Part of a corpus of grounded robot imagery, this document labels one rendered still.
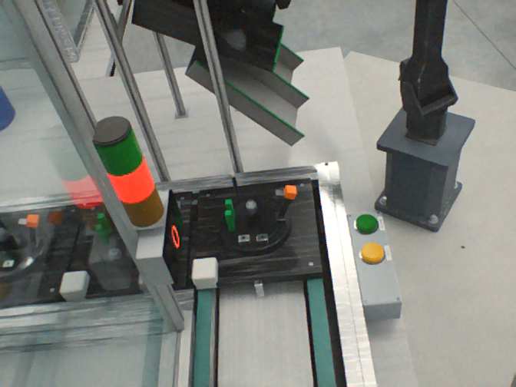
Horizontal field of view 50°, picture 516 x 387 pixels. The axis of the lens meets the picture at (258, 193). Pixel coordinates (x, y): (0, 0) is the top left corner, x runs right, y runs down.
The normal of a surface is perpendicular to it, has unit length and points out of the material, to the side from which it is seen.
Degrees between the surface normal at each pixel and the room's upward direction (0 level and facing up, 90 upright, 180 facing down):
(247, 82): 45
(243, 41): 25
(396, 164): 90
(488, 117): 0
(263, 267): 0
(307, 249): 0
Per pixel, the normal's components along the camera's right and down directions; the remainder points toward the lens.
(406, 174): -0.55, 0.66
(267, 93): 0.60, -0.46
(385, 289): -0.13, -0.66
